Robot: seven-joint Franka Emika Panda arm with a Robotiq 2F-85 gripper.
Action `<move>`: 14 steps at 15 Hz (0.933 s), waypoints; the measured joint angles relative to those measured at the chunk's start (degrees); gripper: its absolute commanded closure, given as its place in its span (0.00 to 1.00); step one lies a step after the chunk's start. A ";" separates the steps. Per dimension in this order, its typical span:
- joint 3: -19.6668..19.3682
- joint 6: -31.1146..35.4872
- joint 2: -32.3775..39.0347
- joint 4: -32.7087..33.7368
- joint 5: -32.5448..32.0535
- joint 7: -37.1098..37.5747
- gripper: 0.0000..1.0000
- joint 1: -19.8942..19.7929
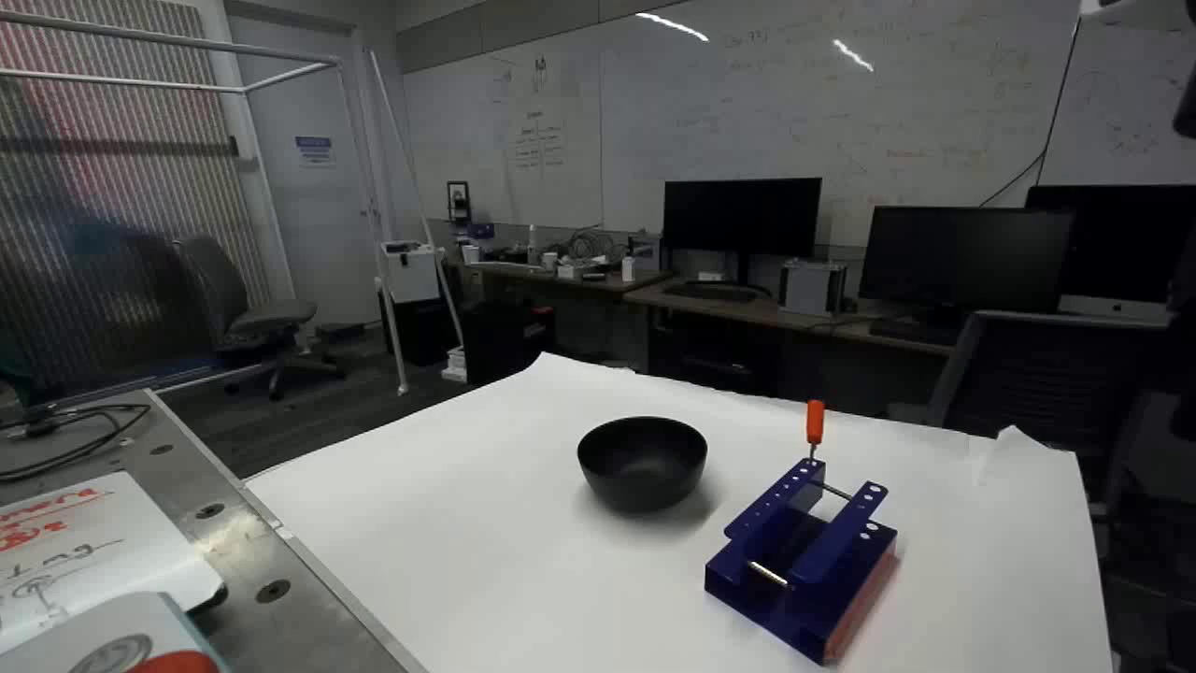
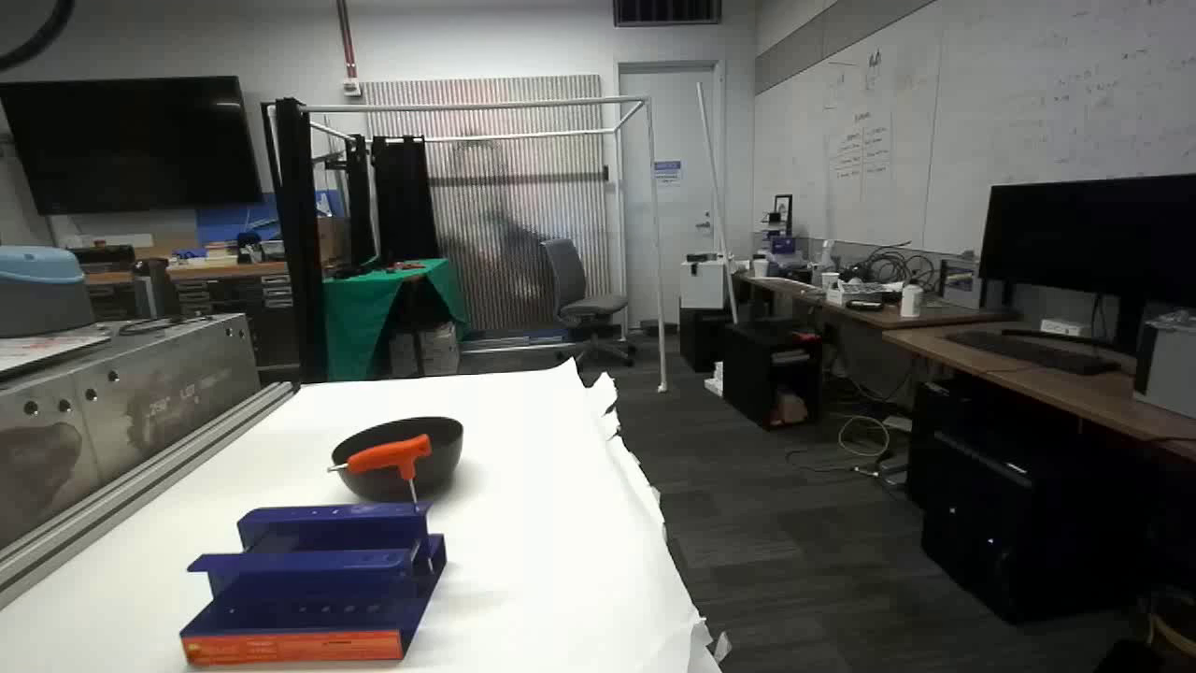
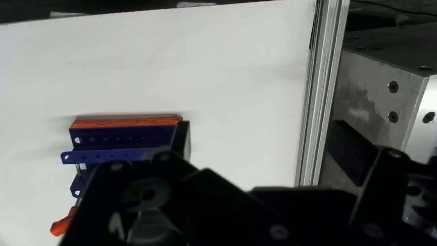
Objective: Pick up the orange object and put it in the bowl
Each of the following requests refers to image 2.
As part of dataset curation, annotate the black bowl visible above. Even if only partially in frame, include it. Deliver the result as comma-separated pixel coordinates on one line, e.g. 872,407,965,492
332,413,463,499

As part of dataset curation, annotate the grey office chair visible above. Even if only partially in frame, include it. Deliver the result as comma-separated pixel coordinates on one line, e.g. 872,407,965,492
542,234,635,361

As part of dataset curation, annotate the white door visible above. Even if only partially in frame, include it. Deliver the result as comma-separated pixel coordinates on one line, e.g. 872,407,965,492
621,66,715,324

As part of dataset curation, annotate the white paper table cover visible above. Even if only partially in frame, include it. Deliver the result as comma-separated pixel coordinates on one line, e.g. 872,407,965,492
0,365,721,673

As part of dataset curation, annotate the green cloth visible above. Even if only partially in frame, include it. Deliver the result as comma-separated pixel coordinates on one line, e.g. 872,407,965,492
321,259,468,380

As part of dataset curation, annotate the blue plastic rack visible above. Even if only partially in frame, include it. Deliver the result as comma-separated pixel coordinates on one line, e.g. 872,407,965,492
179,499,447,665

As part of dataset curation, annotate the black keyboard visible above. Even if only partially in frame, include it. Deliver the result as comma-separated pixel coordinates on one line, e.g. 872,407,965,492
944,330,1116,375

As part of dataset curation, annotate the black computer monitor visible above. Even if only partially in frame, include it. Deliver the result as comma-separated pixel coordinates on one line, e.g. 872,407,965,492
979,173,1196,345

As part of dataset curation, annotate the wooden desk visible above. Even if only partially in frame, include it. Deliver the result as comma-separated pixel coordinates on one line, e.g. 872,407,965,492
731,268,1196,450

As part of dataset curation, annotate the white pipe frame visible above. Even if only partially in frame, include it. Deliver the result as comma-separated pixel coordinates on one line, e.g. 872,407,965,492
297,93,667,389

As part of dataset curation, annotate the wall mounted black television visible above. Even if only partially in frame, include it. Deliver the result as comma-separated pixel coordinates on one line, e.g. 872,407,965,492
0,73,262,213

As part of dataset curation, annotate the aluminium rail table edge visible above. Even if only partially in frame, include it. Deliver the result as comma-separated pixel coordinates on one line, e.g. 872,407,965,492
0,380,296,604

